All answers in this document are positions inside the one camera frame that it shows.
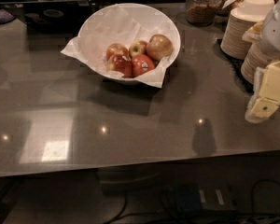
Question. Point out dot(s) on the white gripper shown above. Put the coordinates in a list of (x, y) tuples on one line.
[(276, 32)]

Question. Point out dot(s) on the large yellow-red apple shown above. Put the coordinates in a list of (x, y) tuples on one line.
[(159, 46)]

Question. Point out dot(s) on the front paper bowl stack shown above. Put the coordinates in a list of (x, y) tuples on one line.
[(254, 59)]

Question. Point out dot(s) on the paper bowl stack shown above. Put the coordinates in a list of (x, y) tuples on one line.
[(254, 59), (240, 20)]

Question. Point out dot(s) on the rear paper bowl stack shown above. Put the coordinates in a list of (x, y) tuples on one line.
[(240, 20)]

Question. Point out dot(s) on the red apple with sticker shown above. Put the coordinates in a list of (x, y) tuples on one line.
[(141, 64)]

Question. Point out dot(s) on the small yellow-red apple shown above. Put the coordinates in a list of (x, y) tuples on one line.
[(138, 47)]

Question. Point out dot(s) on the white bowl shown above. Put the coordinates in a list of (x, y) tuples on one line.
[(130, 19)]

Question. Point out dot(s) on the red apple front left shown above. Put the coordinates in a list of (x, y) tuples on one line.
[(120, 64)]

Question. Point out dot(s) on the red apple back left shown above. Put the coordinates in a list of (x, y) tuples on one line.
[(116, 48)]

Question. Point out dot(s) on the black mat under stacks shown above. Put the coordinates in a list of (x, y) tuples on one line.
[(239, 79)]

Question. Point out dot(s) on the glass jar of cereal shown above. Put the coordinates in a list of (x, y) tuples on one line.
[(201, 12)]

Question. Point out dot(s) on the white paper liner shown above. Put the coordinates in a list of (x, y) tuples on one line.
[(115, 25)]

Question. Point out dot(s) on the dark box under table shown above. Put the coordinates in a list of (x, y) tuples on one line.
[(195, 199)]

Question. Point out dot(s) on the dark blue pouch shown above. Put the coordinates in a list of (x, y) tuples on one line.
[(5, 17)]

